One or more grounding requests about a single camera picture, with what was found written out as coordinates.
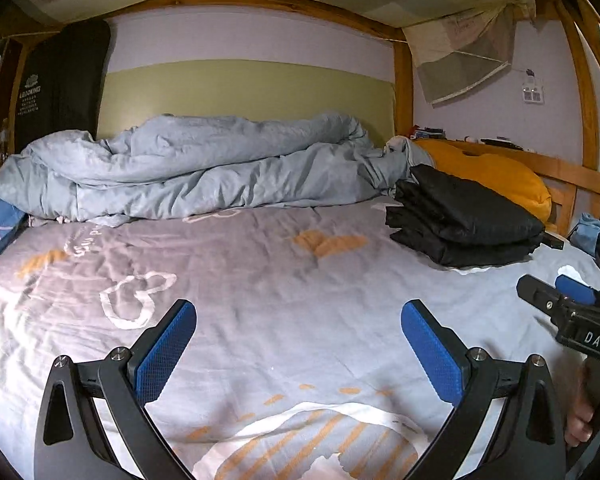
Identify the yellow pillow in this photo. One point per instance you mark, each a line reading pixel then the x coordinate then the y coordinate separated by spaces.
pixel 500 175

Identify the black puffer jacket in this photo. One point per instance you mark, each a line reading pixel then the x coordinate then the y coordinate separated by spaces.
pixel 470 220

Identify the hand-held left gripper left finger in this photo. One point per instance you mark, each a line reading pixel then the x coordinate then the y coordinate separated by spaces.
pixel 165 355

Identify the grey duvet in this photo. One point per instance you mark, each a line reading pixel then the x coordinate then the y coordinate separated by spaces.
pixel 205 175

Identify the person's right hand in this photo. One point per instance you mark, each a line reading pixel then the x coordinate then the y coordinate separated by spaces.
pixel 577 427

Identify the blue denim cloth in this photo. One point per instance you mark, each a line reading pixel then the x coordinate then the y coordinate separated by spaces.
pixel 587 232

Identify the dark remote control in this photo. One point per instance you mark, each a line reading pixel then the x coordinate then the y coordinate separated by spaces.
pixel 500 143

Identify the patchwork hanging cloth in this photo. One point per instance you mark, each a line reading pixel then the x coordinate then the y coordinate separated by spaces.
pixel 460 55

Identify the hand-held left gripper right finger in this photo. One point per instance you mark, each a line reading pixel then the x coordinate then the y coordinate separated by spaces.
pixel 430 355

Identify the white wall socket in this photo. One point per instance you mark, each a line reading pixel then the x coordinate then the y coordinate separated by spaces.
pixel 532 94

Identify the printed grey bed sheet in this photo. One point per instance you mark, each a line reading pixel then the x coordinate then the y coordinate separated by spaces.
pixel 280 285

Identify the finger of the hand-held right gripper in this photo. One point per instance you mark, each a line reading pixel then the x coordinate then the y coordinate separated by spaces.
pixel 535 292
pixel 575 287

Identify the black hanging garment bag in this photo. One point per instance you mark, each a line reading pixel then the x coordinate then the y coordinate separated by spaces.
pixel 60 90

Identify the black rectangular device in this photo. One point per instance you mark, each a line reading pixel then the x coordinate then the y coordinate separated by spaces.
pixel 554 241

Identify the wooden bunk bed frame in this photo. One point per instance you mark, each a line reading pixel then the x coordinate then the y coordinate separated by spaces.
pixel 402 85

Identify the stack of small boxes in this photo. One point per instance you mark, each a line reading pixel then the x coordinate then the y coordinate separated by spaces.
pixel 427 133

